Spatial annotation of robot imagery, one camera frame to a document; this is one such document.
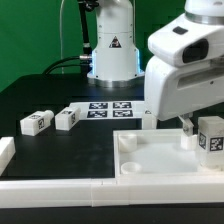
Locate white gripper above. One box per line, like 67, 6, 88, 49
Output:
144, 57, 224, 136

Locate white square tabletop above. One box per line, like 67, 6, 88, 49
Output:
113, 129, 224, 179

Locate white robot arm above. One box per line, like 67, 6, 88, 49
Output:
88, 0, 224, 133

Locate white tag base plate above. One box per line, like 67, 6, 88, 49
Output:
70, 101, 145, 120

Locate white fence frame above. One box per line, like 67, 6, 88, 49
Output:
0, 136, 224, 209

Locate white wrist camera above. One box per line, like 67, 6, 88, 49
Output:
148, 24, 224, 67

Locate black cable bundle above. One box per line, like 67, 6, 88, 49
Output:
42, 0, 100, 76

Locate grey thin cable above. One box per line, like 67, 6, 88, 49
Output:
59, 0, 67, 75

